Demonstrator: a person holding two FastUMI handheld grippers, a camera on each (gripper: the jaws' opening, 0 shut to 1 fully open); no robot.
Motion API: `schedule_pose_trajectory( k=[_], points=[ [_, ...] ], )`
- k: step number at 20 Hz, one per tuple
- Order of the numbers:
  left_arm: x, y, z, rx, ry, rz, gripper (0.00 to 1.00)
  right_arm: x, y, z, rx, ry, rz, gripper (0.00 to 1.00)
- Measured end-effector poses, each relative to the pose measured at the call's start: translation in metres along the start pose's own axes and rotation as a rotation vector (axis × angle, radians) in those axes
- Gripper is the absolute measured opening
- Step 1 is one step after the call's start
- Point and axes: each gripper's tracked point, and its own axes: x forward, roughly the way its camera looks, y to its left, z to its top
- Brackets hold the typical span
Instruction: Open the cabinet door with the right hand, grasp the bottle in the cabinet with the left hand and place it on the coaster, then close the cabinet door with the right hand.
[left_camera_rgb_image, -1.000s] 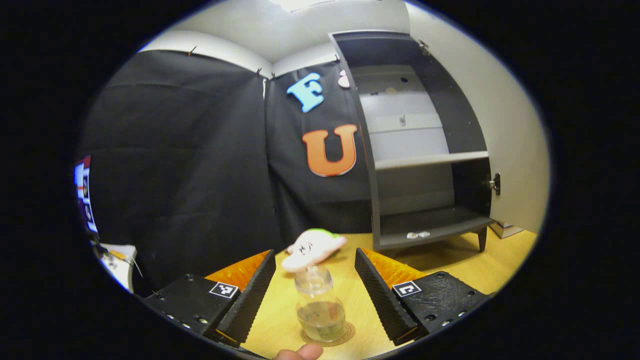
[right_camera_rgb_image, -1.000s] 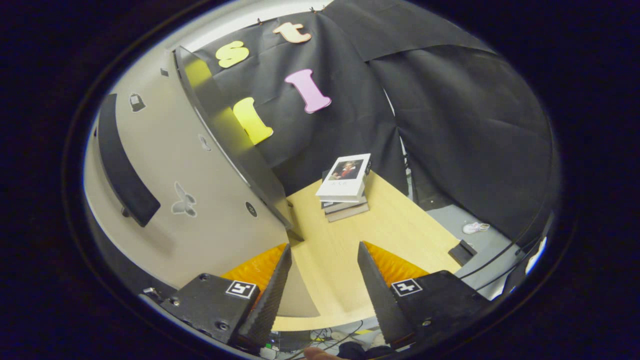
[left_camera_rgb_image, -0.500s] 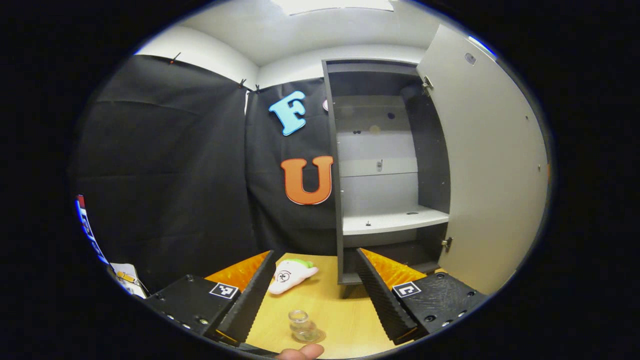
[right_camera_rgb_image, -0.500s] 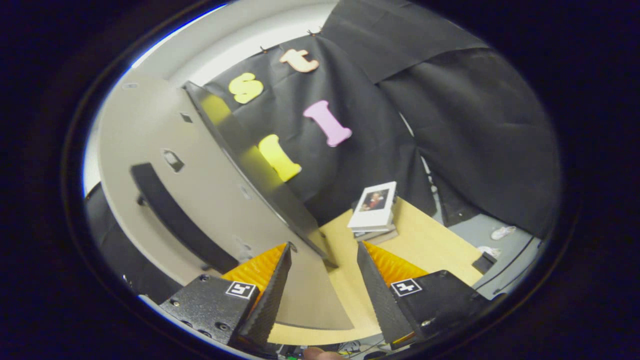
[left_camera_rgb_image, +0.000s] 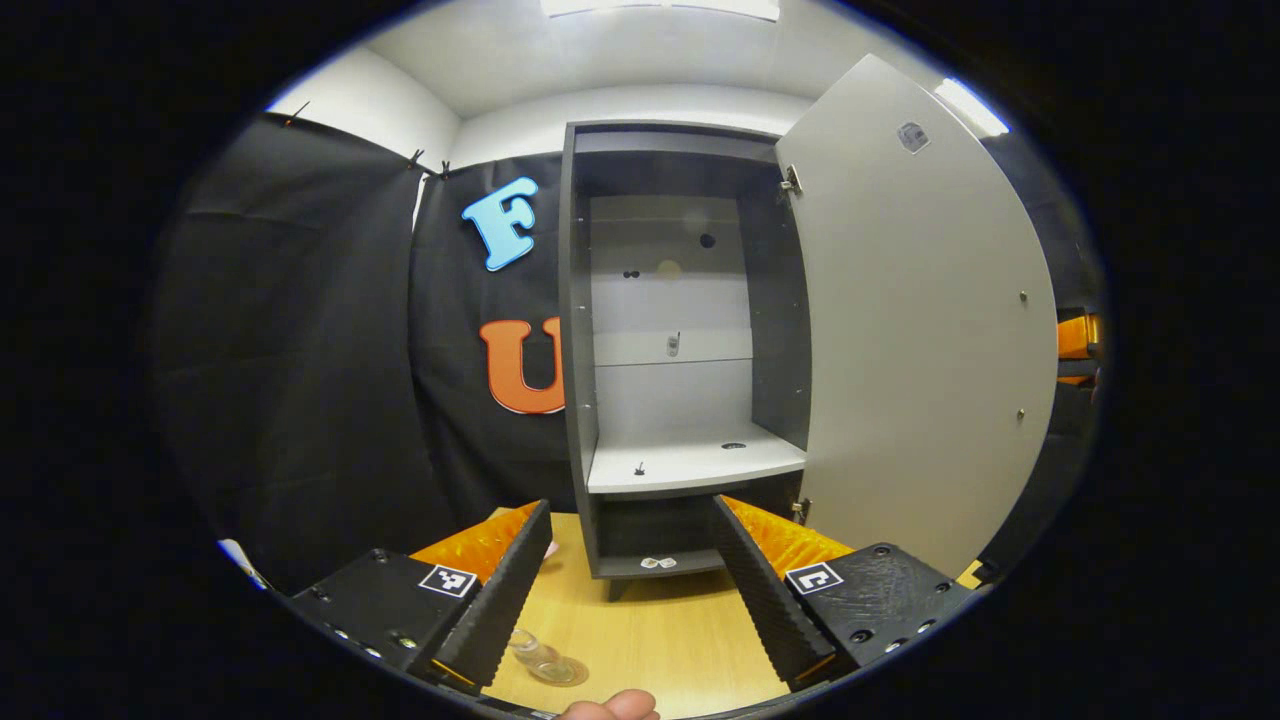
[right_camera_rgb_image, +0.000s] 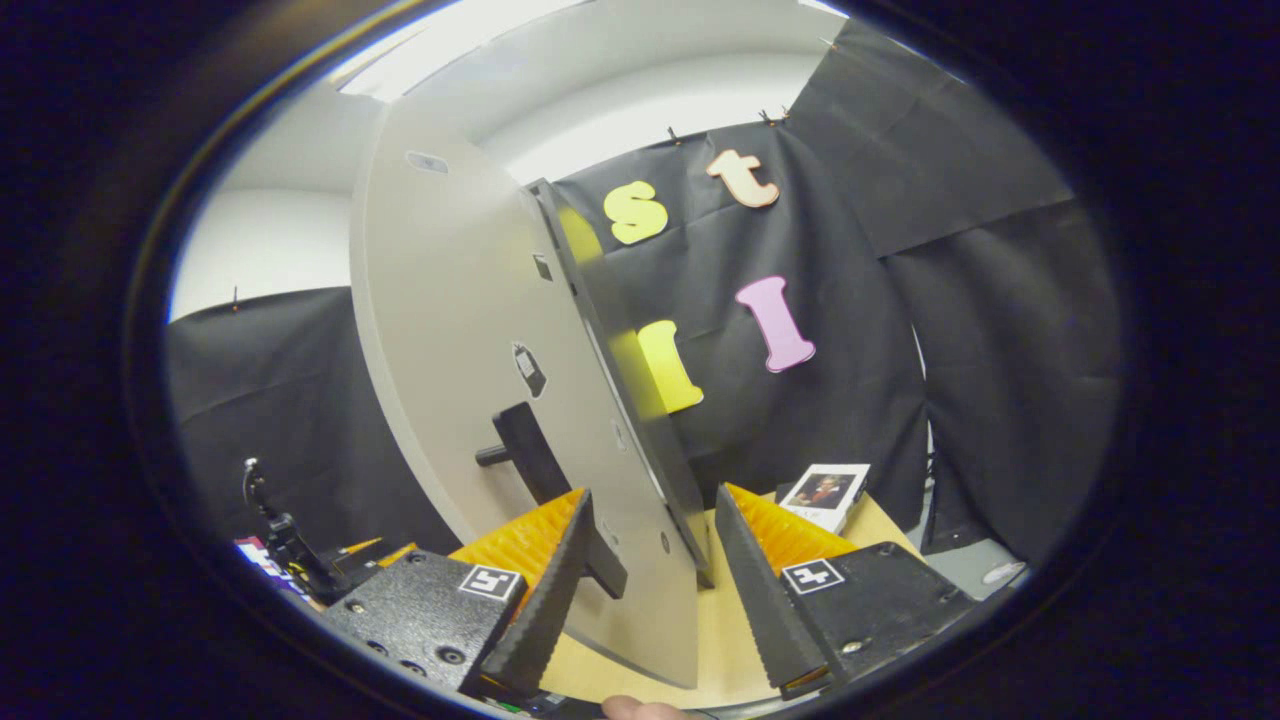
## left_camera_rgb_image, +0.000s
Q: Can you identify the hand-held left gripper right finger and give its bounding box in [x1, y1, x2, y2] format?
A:
[712, 494, 976, 693]

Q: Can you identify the white cabinet shelf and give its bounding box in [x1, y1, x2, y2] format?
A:
[586, 420, 808, 497]

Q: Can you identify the clear glass bottle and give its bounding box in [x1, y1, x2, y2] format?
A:
[503, 628, 591, 688]

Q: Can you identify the ceiling light panel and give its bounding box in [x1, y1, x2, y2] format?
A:
[540, 0, 781, 23]
[933, 78, 1011, 139]

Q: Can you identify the grey cabinet door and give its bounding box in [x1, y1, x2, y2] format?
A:
[775, 53, 1061, 581]

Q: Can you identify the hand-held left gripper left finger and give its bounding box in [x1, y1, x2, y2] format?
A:
[290, 498, 553, 693]

